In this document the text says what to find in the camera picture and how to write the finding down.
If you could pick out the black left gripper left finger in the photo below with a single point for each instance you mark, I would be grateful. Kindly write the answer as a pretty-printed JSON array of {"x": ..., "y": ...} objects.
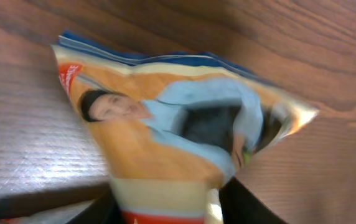
[{"x": 103, "y": 210}]

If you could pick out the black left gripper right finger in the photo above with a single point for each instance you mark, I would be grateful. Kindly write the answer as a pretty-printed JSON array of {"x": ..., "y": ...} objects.
[{"x": 240, "y": 206}]

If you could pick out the yellow red snack bag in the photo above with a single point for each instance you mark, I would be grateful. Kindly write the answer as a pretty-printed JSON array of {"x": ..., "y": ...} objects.
[{"x": 174, "y": 128}]

